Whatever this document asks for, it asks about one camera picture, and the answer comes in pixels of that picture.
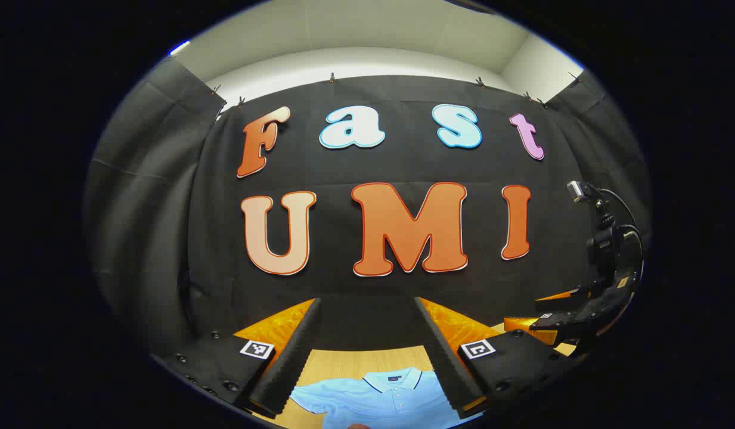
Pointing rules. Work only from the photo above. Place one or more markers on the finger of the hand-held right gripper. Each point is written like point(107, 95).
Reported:
point(567, 325)
point(573, 302)

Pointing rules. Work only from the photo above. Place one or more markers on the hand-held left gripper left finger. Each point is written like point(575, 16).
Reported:
point(295, 363)

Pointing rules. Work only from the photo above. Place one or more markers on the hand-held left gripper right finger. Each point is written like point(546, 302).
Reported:
point(447, 369)

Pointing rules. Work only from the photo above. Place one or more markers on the light blue T-shirt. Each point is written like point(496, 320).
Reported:
point(379, 399)

